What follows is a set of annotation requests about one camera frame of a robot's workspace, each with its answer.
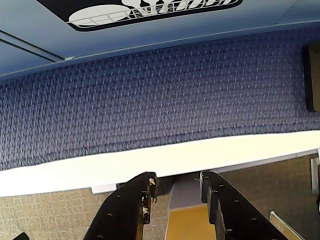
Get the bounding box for yellow flat panel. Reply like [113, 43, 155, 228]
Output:
[165, 203, 211, 240]

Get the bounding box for dark flat block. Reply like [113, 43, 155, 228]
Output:
[302, 42, 320, 113]

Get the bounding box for dishwasher door with plate decal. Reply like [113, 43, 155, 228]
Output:
[0, 0, 320, 62]

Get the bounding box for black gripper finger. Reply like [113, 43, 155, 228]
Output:
[199, 170, 289, 240]
[83, 171, 158, 240]

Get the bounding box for blue toy kitchen unit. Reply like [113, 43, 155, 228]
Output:
[0, 0, 320, 77]

